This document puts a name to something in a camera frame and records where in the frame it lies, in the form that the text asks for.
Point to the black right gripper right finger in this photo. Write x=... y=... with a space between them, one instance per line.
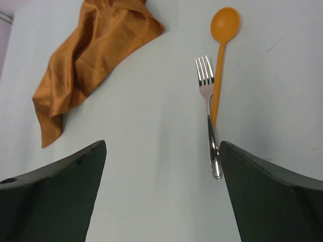
x=271 y=203

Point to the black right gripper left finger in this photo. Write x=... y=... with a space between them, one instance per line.
x=54 y=202

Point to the orange-brown cloth napkin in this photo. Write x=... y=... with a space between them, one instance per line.
x=107 y=33

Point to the silver metal fork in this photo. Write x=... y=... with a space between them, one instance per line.
x=206 y=83

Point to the orange plastic spoon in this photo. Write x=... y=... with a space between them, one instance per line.
x=224 y=26

